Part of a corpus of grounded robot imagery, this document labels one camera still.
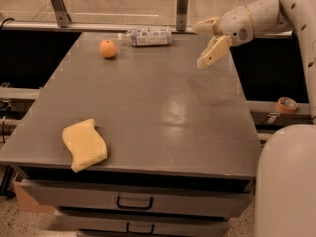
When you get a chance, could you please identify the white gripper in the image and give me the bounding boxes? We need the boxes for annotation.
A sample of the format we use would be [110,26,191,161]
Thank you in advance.
[192,6,254,69]

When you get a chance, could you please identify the clear blue plastic bottle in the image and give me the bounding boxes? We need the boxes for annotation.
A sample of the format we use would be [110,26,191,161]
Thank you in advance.
[118,26,172,47]

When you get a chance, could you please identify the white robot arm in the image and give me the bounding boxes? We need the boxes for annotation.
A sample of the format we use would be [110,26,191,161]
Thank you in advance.
[193,0,316,237]

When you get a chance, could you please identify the tape roll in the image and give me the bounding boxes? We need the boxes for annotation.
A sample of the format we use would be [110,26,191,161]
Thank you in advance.
[276,97,298,114]

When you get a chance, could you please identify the orange fruit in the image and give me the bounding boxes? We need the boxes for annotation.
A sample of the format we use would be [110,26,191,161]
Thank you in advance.
[99,39,117,58]

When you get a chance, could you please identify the yellow sponge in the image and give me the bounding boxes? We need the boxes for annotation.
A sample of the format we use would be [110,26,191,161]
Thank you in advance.
[62,119,108,173]

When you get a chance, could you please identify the upper grey drawer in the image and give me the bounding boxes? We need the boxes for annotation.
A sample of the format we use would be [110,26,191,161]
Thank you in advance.
[21,179,252,218]

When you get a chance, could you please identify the grey drawer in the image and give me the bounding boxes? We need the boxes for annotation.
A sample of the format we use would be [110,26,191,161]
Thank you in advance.
[21,179,252,218]
[55,211,230,237]

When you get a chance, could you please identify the lower grey drawer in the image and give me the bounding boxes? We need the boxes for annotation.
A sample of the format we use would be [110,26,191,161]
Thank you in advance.
[55,211,230,237]

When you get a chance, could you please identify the middle metal bracket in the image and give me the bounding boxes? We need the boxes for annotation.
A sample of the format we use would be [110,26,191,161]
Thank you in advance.
[176,0,189,31]

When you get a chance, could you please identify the metal bracket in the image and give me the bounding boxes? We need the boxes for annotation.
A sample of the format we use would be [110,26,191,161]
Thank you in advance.
[50,0,71,28]
[176,0,189,31]

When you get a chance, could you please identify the left metal bracket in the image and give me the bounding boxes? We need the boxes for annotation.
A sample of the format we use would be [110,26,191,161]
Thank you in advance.
[50,0,71,28]

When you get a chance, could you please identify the metal rail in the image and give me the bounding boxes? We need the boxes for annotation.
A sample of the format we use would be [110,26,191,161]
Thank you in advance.
[0,19,293,39]

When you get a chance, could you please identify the black cable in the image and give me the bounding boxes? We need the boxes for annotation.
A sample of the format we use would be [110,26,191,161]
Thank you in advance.
[0,17,16,31]

